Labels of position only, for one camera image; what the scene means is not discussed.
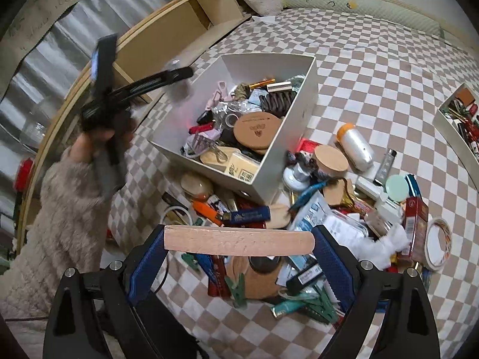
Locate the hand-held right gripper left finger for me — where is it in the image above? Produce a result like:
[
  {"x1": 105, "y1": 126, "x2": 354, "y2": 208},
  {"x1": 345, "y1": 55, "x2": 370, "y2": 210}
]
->
[{"x1": 43, "y1": 224, "x2": 169, "y2": 359}]

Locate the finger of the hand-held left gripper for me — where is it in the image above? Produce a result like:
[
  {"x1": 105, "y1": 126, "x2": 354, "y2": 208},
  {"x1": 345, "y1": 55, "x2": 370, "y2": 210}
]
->
[
  {"x1": 91, "y1": 33, "x2": 119, "y2": 94},
  {"x1": 108, "y1": 66, "x2": 194, "y2": 102}
]

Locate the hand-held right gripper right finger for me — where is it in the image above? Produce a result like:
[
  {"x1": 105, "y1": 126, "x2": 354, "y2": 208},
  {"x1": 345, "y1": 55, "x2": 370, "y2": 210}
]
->
[{"x1": 311, "y1": 225, "x2": 440, "y2": 359}]

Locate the pile of assorted small clutter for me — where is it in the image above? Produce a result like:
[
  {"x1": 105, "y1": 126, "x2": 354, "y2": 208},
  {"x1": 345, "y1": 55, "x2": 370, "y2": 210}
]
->
[{"x1": 162, "y1": 121, "x2": 453, "y2": 326}]

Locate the wooden stick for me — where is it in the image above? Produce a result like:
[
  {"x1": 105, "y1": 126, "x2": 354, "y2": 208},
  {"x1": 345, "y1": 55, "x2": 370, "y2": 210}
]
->
[{"x1": 163, "y1": 225, "x2": 315, "y2": 258}]

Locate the white cardboard box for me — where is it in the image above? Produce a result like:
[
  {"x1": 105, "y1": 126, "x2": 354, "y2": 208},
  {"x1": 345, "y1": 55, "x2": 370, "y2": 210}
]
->
[{"x1": 148, "y1": 53, "x2": 319, "y2": 206}]

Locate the person's left forearm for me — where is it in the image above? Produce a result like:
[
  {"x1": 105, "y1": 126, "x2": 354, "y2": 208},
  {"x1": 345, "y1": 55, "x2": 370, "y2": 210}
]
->
[{"x1": 0, "y1": 146, "x2": 113, "y2": 322}]

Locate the person's left hand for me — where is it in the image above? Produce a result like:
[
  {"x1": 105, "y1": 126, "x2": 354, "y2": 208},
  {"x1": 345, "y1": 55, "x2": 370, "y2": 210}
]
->
[{"x1": 70, "y1": 114, "x2": 134, "y2": 166}]

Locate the black box with white label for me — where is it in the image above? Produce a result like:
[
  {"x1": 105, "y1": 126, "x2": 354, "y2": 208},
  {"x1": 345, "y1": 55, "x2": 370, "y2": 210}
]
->
[{"x1": 286, "y1": 265, "x2": 324, "y2": 292}]

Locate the green clothespin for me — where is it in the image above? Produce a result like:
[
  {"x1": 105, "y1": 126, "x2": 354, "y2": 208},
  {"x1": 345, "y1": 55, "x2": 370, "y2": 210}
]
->
[
  {"x1": 225, "y1": 272, "x2": 248, "y2": 309},
  {"x1": 299, "y1": 284, "x2": 341, "y2": 324}
]

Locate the wooden headboard shelf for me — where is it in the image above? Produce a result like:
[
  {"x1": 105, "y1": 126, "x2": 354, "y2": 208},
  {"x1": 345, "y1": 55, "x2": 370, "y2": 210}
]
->
[{"x1": 15, "y1": 0, "x2": 251, "y2": 240}]

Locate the white cotton wad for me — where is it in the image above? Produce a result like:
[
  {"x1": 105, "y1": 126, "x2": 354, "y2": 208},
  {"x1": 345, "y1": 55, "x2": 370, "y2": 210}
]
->
[{"x1": 355, "y1": 226, "x2": 410, "y2": 262}]

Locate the blue printed clear packet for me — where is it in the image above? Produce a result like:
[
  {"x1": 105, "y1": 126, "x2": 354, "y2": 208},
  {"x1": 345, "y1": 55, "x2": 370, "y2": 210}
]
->
[{"x1": 290, "y1": 191, "x2": 330, "y2": 232}]

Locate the teal tube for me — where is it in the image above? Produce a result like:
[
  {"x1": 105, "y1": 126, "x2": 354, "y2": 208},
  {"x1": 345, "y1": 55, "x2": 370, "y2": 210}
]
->
[{"x1": 271, "y1": 299, "x2": 319, "y2": 317}]

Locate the brown paper sheet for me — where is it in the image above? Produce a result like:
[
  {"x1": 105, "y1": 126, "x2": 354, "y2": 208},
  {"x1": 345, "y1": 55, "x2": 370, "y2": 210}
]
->
[{"x1": 0, "y1": 0, "x2": 126, "y2": 98}]

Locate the round cork coaster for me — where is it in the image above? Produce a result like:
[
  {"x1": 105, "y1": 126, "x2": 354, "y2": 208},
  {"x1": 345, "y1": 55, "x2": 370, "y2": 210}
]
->
[{"x1": 228, "y1": 256, "x2": 296, "y2": 300}]

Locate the orange glossy tube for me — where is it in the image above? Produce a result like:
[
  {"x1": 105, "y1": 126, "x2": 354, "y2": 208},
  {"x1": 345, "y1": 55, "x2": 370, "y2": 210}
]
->
[{"x1": 192, "y1": 201, "x2": 218, "y2": 222}]

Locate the white charger block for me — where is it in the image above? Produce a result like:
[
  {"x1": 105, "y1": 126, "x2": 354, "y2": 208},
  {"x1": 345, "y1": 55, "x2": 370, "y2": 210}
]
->
[{"x1": 354, "y1": 177, "x2": 384, "y2": 200}]

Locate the red printed carton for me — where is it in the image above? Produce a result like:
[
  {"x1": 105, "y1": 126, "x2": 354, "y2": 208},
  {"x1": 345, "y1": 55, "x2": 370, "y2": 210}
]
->
[{"x1": 398, "y1": 196, "x2": 429, "y2": 266}]

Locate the beige oval case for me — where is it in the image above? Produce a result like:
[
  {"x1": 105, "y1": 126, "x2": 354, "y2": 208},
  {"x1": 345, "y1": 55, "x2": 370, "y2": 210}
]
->
[{"x1": 181, "y1": 174, "x2": 214, "y2": 203}]

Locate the white round jar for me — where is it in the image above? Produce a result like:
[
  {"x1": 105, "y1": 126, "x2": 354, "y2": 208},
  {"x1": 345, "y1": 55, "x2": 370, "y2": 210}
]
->
[{"x1": 282, "y1": 165, "x2": 311, "y2": 193}]

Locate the white tape roll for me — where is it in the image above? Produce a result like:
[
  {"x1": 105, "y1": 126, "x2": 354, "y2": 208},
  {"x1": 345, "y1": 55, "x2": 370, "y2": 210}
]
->
[{"x1": 425, "y1": 217, "x2": 453, "y2": 272}]

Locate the blue printed flat bar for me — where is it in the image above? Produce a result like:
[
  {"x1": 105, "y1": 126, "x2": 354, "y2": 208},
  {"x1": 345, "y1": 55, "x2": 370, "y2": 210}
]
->
[{"x1": 222, "y1": 206, "x2": 271, "y2": 226}]

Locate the mint round compact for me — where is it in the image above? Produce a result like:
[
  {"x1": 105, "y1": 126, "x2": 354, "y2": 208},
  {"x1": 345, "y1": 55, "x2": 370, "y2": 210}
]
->
[{"x1": 385, "y1": 175, "x2": 411, "y2": 200}]

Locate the jar with cork lid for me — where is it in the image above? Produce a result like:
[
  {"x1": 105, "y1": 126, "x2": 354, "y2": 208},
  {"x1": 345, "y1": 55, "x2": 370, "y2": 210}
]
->
[{"x1": 313, "y1": 145, "x2": 349, "y2": 179}]

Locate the silver lighter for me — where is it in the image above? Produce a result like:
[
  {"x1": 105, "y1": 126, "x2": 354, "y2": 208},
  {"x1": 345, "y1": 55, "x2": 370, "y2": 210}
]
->
[{"x1": 374, "y1": 149, "x2": 397, "y2": 185}]

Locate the round wooden lid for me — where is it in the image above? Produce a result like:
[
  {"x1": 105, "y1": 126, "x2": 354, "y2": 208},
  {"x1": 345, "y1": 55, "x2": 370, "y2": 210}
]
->
[{"x1": 233, "y1": 111, "x2": 285, "y2": 150}]

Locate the silver bottle with orange cap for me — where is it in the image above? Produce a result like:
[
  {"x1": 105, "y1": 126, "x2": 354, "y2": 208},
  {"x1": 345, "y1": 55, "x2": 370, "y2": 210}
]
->
[{"x1": 336, "y1": 123, "x2": 375, "y2": 173}]

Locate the cream printed small box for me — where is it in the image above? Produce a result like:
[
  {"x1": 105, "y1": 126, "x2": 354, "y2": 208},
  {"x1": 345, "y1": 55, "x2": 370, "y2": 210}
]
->
[{"x1": 225, "y1": 153, "x2": 260, "y2": 184}]

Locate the dark brown hair claw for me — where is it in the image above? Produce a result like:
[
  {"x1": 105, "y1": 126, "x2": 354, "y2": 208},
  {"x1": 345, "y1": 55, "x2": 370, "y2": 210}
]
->
[{"x1": 260, "y1": 90, "x2": 298, "y2": 115}]

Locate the checkered beige white blanket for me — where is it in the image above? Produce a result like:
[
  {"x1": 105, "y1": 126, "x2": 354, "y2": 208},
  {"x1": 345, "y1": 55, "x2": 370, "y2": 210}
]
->
[{"x1": 101, "y1": 7, "x2": 479, "y2": 359}]

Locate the shallow white box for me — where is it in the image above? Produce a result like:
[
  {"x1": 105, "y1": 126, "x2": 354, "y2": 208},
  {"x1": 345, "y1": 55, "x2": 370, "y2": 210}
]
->
[{"x1": 433, "y1": 82, "x2": 479, "y2": 174}]

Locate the long quilted bolster pillow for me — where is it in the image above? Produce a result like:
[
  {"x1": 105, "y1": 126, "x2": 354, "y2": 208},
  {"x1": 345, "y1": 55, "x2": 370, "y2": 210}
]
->
[{"x1": 282, "y1": 0, "x2": 446, "y2": 38}]

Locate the white coiled cable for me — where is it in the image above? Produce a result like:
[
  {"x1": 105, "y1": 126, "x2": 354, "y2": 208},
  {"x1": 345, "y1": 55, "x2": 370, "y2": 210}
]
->
[{"x1": 162, "y1": 204, "x2": 195, "y2": 227}]

